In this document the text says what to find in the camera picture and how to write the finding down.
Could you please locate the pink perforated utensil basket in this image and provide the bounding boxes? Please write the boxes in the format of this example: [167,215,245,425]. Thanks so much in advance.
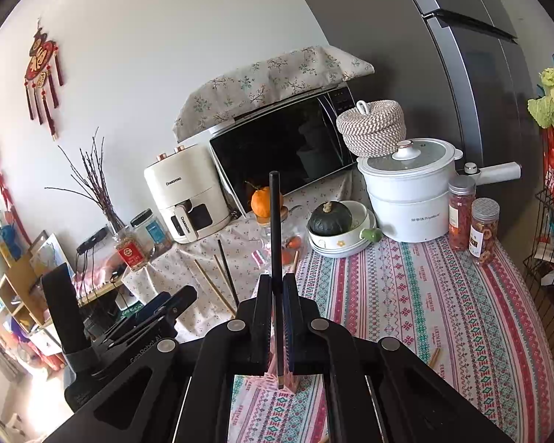
[246,334,301,395]

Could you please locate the black chopstick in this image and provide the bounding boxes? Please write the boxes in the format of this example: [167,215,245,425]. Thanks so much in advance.
[217,239,240,308]
[269,171,284,389]

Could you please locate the wooden chopstick in basket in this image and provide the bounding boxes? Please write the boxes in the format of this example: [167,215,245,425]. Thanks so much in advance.
[213,254,229,287]
[194,260,237,318]

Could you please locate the white floral cloth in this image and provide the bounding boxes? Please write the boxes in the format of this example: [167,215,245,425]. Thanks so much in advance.
[122,168,368,342]

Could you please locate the clear glass jar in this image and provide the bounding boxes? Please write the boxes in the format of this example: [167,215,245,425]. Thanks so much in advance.
[257,205,306,270]

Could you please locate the white oval baking dish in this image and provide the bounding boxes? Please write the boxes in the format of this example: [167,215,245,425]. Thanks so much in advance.
[308,201,383,259]

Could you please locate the red label glass vase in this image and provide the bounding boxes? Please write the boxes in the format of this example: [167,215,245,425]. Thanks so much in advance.
[113,226,150,272]

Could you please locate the dark green squash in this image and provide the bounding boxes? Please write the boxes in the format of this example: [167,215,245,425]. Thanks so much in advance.
[308,201,353,236]

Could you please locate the wooden chopstick on table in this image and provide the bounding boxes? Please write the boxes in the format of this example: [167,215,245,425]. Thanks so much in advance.
[428,347,441,369]

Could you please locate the orange mandarin fruit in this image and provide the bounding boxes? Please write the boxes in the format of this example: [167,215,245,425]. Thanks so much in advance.
[250,186,271,219]

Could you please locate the white air fryer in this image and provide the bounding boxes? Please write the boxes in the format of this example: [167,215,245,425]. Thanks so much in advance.
[144,144,231,244]

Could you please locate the patterned red green tablecloth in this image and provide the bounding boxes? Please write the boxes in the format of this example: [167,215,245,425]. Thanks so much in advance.
[226,230,554,443]

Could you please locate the white electric cooking pot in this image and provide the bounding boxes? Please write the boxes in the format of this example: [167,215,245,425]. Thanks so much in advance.
[356,137,523,244]

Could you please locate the dried twig bouquet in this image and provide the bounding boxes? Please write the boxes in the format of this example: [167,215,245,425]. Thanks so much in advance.
[46,129,125,234]

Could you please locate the black microwave oven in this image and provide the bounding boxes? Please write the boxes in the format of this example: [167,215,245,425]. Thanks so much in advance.
[210,84,355,214]

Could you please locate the dried slices jar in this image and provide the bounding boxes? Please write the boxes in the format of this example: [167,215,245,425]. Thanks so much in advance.
[468,197,500,265]

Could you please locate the red dried fruit jar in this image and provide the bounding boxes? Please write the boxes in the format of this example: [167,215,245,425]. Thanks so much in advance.
[448,175,476,251]

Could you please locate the floral microwave cover cloth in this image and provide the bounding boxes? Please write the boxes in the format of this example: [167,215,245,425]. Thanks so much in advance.
[173,46,374,142]

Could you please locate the red chinese knot decoration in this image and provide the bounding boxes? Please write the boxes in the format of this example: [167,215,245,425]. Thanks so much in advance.
[24,20,64,141]

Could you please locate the grey refrigerator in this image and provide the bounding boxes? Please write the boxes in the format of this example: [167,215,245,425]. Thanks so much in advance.
[305,0,540,237]

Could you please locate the woven rope basket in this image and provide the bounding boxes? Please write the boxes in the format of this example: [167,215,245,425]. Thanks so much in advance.
[336,100,406,158]

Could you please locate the black wire rack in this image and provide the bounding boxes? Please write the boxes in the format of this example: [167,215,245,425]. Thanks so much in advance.
[521,124,554,365]

